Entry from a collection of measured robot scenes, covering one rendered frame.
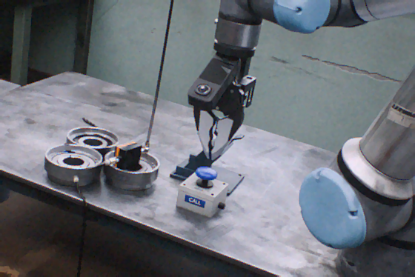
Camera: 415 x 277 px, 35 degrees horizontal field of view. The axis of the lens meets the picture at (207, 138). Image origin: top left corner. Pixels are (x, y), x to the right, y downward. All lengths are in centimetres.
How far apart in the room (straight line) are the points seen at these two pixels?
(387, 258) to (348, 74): 173
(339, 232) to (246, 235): 27
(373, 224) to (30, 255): 80
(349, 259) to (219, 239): 22
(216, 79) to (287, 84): 175
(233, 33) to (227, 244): 35
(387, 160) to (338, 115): 191
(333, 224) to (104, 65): 236
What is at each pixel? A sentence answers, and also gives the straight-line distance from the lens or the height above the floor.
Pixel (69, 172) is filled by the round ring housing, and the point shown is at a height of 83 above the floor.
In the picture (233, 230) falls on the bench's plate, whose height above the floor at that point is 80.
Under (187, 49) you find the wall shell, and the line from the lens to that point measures 294.
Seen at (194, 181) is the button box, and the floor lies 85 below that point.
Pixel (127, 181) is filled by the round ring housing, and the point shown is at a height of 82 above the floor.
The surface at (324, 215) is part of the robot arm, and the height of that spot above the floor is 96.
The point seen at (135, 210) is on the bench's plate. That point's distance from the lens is 116.
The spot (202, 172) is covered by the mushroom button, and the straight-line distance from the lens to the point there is 116.
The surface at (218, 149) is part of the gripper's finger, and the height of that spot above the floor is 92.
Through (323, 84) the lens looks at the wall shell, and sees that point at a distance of 276.
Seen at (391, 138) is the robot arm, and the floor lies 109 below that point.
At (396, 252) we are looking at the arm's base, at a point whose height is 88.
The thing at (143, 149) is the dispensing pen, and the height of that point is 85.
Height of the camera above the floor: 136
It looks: 22 degrees down
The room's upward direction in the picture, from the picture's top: 11 degrees clockwise
